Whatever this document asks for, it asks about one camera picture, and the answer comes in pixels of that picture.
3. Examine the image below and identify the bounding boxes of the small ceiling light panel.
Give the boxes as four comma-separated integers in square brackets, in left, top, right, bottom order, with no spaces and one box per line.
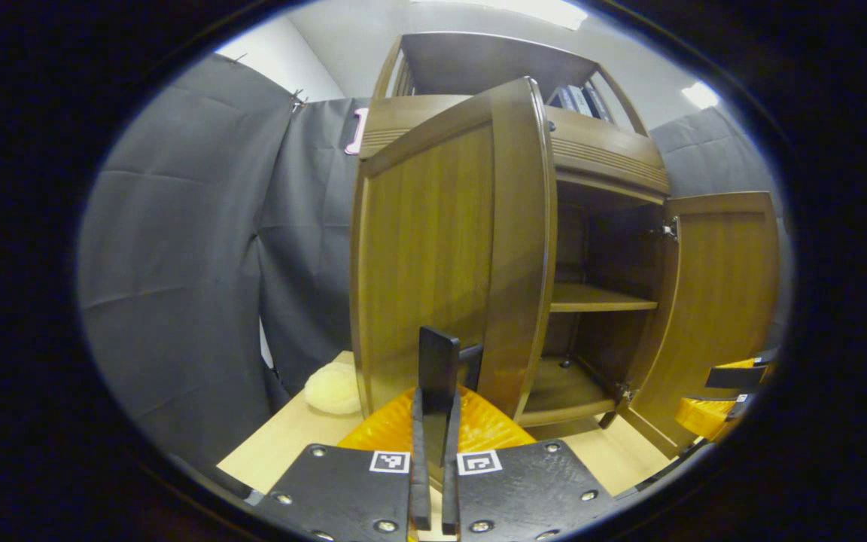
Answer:
[680,81,720,110]

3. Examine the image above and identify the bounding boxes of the wooden cabinet door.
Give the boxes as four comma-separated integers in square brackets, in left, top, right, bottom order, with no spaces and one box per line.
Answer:
[618,191,780,458]
[349,75,558,467]

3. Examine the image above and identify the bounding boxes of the wooden double-door shoe cabinet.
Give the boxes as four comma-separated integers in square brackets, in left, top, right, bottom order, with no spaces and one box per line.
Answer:
[349,32,780,458]

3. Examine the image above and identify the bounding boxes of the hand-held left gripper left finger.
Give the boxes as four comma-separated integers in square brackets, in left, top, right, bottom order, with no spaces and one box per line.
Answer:
[253,388,432,542]

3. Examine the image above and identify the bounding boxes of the cream plush ball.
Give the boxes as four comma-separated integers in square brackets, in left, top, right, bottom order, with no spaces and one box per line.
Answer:
[304,363,363,416]

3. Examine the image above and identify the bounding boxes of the black backdrop cloth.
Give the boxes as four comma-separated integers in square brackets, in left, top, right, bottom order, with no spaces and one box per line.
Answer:
[76,53,792,467]

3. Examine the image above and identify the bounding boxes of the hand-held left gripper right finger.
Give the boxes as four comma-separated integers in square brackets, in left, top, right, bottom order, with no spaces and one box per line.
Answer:
[441,384,619,542]

